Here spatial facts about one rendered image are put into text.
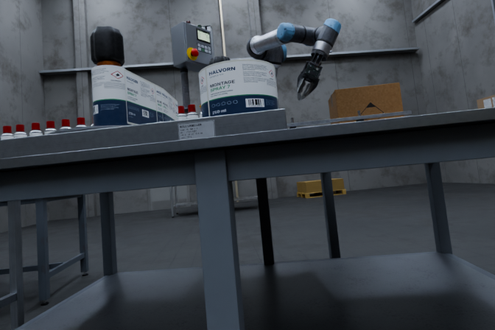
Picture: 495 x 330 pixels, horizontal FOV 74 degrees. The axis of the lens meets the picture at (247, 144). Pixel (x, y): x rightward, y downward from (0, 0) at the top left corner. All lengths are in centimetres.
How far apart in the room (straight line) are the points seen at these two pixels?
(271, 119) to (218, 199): 18
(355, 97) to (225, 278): 121
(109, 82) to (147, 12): 991
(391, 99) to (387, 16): 1014
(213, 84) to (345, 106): 96
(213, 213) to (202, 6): 1020
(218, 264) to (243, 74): 42
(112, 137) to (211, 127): 21
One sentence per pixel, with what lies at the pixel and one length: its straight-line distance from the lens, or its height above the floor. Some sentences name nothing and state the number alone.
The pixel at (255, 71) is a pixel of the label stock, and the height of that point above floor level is 99.
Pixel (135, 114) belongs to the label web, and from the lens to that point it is 96.
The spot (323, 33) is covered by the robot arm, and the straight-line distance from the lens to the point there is 150.
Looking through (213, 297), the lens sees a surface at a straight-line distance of 66.
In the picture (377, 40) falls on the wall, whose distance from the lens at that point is 1135.
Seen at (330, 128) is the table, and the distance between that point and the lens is 58.
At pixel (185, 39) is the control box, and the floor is 139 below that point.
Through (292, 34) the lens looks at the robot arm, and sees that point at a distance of 151.
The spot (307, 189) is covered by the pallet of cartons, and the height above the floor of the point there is 22.
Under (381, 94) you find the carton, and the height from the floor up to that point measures 107.
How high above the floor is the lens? 76
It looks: 5 degrees up
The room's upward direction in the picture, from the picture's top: 5 degrees counter-clockwise
